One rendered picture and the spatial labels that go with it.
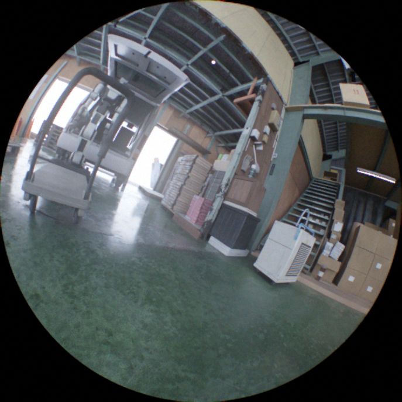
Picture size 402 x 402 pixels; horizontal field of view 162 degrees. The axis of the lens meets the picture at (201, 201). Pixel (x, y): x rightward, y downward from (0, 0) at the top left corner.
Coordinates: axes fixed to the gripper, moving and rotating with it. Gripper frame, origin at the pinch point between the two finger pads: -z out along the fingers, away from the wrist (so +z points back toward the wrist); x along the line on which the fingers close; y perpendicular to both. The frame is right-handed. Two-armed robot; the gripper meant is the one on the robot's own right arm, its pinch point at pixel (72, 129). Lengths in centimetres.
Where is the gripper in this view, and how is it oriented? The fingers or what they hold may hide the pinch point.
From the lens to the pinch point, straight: 193.4
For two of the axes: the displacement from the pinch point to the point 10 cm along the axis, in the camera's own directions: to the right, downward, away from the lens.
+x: 7.6, 1.2, -6.4
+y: 6.0, 2.6, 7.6
